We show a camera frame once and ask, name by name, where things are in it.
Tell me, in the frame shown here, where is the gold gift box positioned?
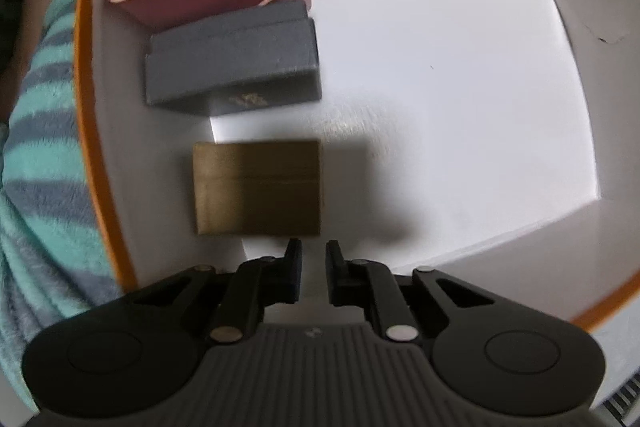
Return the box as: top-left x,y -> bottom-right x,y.
192,140 -> 321,236

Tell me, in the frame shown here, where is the dark grey box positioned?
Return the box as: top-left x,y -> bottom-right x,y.
144,0 -> 322,117

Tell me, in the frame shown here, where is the orange cardboard storage box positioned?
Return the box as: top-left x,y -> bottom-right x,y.
75,0 -> 639,331

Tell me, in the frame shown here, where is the teal striped fleece garment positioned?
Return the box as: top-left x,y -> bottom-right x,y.
1,0 -> 122,404

